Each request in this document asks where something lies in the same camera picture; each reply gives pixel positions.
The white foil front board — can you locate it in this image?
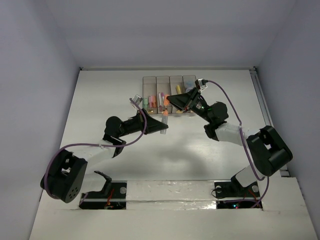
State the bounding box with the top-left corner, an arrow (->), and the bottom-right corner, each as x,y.
126,180 -> 217,211

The metal rail right side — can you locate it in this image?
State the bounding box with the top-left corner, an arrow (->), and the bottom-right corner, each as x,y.
246,69 -> 293,177

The green highlighter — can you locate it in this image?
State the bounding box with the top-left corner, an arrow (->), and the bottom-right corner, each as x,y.
143,97 -> 148,108

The pink highlighter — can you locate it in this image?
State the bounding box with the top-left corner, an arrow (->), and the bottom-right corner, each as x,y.
148,95 -> 154,108

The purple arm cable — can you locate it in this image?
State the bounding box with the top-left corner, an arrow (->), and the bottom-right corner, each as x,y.
43,97 -> 148,198
203,79 -> 271,209

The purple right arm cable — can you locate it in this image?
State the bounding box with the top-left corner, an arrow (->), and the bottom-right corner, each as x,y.
203,79 -> 271,209

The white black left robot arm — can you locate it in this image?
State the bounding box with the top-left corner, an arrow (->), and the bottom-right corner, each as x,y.
40,108 -> 169,203

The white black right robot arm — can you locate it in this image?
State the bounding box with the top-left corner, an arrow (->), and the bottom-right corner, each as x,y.
167,88 -> 293,199

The white pen pink cap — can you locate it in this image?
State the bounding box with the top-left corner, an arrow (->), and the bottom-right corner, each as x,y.
159,92 -> 165,107

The grey marker orange tip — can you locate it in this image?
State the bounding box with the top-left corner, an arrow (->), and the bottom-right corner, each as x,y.
160,109 -> 169,135

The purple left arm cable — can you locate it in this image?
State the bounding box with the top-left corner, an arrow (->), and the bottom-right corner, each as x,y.
43,97 -> 148,198

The blue clip tub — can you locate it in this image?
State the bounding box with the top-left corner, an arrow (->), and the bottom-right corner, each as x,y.
184,79 -> 195,89

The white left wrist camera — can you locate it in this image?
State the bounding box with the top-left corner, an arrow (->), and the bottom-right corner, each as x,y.
129,94 -> 143,109

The clear drawer bin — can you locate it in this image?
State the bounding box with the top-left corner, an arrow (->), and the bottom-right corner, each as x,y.
169,75 -> 188,115
156,76 -> 173,114
142,76 -> 158,115
182,75 -> 197,93

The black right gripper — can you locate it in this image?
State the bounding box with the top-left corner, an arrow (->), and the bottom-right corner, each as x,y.
166,86 -> 213,123

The orange highlighter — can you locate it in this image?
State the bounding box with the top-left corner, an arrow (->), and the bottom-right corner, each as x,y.
151,95 -> 157,108

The orange marker cap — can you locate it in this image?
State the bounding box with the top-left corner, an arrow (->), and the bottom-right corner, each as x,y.
163,96 -> 170,106

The yellow clear marker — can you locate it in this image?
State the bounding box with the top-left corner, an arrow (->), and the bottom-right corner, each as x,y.
175,85 -> 182,95

